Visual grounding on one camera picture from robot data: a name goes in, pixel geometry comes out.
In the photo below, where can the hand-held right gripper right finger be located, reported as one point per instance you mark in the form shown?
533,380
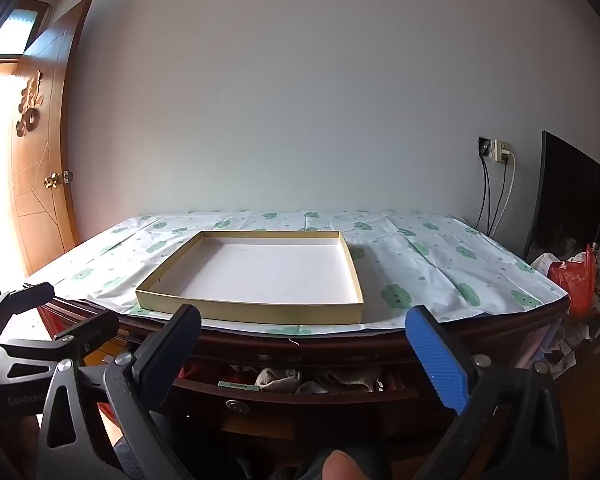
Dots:
437,360

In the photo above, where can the pile of paper scraps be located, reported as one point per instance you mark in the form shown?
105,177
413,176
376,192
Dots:
570,345

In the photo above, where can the black flat television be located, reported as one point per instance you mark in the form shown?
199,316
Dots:
570,195

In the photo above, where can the red plastic bag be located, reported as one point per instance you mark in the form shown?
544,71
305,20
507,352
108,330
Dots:
577,285

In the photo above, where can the wooden drawer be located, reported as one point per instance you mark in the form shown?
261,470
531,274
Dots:
300,402

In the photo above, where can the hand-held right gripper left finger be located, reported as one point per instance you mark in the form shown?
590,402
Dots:
166,360

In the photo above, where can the wooden door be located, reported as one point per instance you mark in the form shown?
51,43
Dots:
45,160

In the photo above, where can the cloud print tablecloth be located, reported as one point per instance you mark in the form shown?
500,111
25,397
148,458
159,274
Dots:
430,260

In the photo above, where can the transom window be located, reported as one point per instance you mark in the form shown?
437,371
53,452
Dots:
15,30

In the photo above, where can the gold door ornament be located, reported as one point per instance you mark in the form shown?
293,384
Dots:
29,105

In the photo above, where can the small green box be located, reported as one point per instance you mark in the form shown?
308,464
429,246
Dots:
237,386

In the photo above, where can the bright red underwear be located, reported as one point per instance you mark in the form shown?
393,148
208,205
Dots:
192,372

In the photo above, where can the dark wooden dresser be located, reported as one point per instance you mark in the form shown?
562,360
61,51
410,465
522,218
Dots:
330,347

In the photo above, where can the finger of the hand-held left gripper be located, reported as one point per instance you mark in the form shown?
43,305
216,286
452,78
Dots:
27,300
92,332

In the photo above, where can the shallow cardboard tray box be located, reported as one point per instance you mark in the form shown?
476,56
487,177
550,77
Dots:
260,270

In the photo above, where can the beige sock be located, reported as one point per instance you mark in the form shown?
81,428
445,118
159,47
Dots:
280,379

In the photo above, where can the person's right hand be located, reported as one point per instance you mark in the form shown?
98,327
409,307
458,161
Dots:
342,466

